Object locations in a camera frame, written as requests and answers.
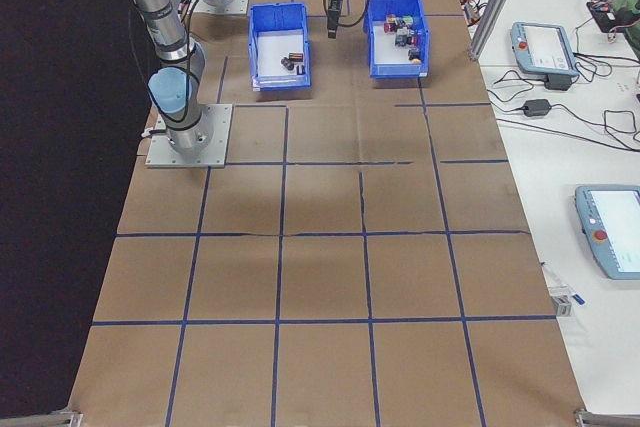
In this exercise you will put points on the blue switch storage bin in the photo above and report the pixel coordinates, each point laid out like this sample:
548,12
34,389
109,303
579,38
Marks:
390,3

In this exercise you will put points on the blue battery storage bin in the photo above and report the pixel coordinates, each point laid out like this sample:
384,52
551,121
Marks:
277,17

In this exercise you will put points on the light blue teach pendant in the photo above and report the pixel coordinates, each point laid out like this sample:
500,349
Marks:
610,227
542,47

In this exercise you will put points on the black power adapter brick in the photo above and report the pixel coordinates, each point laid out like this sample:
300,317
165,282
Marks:
537,107
557,82

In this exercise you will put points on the small grey metal block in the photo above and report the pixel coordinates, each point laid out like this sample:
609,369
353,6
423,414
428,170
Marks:
562,306

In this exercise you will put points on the aluminium extrusion bar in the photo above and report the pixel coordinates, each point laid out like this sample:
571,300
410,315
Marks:
50,419
600,419

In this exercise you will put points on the red push button switch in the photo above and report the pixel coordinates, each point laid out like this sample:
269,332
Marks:
388,27

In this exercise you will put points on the large black rotary switch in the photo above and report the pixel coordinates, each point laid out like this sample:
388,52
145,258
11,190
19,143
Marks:
402,39

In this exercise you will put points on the green push button switch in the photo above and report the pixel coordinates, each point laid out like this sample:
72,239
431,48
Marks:
410,21

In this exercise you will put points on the yellow push button switch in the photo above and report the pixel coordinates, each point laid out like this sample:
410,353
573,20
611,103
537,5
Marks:
414,55

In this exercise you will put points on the aluminium extrusion post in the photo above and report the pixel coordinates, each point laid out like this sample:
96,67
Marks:
492,2

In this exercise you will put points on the black frame cover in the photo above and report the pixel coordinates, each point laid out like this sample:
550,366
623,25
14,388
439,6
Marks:
50,147

